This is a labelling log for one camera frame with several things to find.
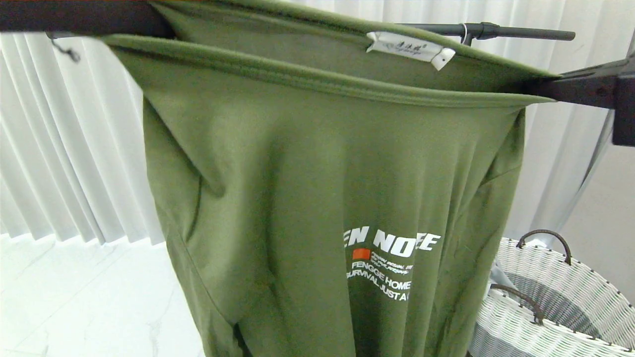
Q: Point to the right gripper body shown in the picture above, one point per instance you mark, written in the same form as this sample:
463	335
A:
625	126

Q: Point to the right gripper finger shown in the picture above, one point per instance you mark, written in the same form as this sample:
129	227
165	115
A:
590	84

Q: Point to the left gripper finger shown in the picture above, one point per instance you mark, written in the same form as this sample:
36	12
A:
89	17

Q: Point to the green long-sleeved shirt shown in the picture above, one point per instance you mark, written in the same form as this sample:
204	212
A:
297	173

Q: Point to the black clothes rack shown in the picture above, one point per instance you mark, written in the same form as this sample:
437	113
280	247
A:
521	33

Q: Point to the white laundry basket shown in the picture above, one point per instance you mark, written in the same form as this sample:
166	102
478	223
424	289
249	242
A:
560	317

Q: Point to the white curtain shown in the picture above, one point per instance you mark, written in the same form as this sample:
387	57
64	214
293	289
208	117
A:
74	148

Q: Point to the pale grey garment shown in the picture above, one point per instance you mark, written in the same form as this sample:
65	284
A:
499	277

